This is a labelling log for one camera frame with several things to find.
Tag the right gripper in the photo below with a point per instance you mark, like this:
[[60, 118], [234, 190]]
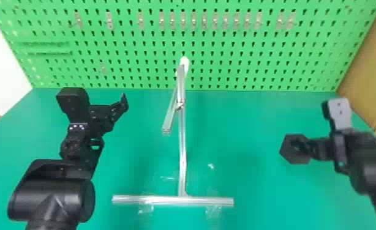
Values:
[[322, 149]]

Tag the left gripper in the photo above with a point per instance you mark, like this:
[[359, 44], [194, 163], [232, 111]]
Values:
[[100, 119]]

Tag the black nut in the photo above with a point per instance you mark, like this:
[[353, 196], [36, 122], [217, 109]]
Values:
[[294, 149]]

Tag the metal stand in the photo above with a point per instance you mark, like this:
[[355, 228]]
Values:
[[182, 154]]

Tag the white panel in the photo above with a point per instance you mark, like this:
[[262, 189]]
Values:
[[1, 74]]

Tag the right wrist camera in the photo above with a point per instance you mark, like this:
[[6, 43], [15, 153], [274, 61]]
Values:
[[338, 110]]

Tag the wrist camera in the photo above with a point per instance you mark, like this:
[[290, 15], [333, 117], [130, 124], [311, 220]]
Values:
[[338, 110], [73, 102]]

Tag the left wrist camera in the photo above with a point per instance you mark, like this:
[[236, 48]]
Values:
[[73, 102]]

